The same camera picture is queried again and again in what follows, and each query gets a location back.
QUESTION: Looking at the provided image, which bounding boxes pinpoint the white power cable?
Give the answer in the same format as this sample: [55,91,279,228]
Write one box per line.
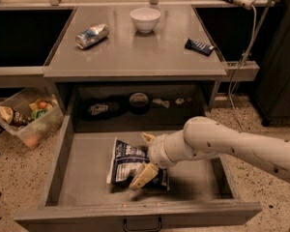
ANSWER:
[227,4,258,132]

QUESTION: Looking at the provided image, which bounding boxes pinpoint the blue chip bag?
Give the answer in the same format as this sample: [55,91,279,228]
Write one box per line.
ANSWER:
[106,139,169,189]

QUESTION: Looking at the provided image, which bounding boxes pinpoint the white ceramic bowl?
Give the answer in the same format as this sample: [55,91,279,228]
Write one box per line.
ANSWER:
[130,8,160,33]

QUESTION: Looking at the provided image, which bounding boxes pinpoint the clear plastic storage bin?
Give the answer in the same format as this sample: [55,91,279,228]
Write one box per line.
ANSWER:
[0,87,63,149]

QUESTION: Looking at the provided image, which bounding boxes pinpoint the red toy fruit in bin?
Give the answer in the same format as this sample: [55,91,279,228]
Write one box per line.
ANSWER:
[38,101,47,109]

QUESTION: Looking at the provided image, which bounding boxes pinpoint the black drawer handle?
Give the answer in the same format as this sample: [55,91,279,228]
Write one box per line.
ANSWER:
[123,217,162,232]

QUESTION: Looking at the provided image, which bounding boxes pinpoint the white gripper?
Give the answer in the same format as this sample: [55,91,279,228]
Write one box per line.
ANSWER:
[129,130,196,190]

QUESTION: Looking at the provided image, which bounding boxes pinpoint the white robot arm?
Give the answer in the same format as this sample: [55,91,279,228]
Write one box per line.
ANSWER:
[130,116,290,190]

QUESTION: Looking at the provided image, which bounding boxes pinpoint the brown snack bag in bin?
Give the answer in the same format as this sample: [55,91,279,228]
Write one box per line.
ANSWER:
[0,106,28,128]

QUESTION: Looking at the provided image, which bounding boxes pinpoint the open grey drawer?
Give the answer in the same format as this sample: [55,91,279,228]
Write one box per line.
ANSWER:
[14,85,263,232]

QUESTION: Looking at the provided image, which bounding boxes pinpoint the dark blue snack bar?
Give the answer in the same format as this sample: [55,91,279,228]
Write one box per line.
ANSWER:
[185,39,215,56]

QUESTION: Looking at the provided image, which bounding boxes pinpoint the crushed silver soda can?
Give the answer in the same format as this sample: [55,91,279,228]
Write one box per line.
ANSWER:
[75,24,109,49]

